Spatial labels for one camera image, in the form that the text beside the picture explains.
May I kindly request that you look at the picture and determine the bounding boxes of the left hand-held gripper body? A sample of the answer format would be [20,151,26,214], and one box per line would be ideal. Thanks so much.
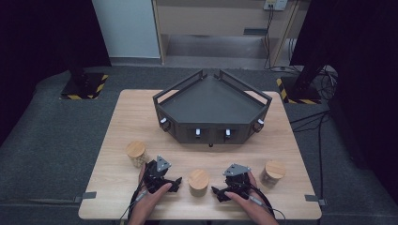
[142,155,173,194]

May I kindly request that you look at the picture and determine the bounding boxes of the glass jar with pale nuts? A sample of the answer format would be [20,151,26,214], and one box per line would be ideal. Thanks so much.
[126,141,149,169]

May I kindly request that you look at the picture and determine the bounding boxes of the hand-held gripper cable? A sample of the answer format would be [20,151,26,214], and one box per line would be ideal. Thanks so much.
[248,184,287,221]
[119,182,148,225]

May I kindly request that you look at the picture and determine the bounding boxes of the black outlet cables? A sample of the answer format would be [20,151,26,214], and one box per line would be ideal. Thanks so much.
[263,5,276,70]

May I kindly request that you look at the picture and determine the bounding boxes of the black corner storage rack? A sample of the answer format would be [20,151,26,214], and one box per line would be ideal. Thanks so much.
[152,68,273,148]

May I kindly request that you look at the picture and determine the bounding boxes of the white panel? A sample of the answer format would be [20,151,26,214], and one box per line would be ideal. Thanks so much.
[91,0,161,59]

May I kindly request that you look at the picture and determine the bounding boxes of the person's right hand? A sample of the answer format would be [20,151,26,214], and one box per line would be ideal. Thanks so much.
[224,174,280,225]

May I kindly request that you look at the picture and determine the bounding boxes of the long black floor cable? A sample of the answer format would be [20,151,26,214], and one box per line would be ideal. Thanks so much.
[289,110,331,201]

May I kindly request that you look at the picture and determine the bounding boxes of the striped black stand base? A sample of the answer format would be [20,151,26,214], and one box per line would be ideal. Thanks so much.
[60,73,110,101]
[276,76,323,105]

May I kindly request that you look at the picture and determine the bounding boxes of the white wall power outlet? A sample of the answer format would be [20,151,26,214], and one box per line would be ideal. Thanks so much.
[263,0,288,12]

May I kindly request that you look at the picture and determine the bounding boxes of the person's left hand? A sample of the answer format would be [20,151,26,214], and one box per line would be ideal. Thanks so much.
[127,164,173,225]

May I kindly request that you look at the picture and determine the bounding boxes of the left hand-held gripper cable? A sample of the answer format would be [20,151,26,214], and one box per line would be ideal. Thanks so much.
[119,182,148,225]

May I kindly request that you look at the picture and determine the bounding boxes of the right hand-held gripper cable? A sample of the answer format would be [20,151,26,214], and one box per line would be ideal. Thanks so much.
[248,184,287,221]

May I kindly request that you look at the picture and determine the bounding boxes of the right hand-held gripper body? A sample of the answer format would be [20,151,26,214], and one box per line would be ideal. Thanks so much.
[222,163,252,196]

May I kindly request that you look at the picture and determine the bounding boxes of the tangled floor cable bundle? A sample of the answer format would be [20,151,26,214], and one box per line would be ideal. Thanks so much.
[313,66,340,101]

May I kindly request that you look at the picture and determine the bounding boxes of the black curtain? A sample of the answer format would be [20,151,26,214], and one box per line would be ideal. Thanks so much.
[290,0,398,196]
[0,0,112,140]

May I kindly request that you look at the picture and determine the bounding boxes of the glass jar with dark contents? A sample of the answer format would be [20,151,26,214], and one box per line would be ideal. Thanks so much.
[260,159,287,189]

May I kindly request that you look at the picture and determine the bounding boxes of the glass jar with green contents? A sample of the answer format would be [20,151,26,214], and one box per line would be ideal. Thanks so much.
[188,169,210,198]

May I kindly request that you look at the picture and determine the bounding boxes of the black stand column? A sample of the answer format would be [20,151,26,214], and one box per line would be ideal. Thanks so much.
[294,60,328,92]
[67,46,95,90]

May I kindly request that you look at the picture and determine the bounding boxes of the grey tape strip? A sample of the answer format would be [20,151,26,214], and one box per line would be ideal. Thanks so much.
[73,191,98,203]
[304,194,327,206]

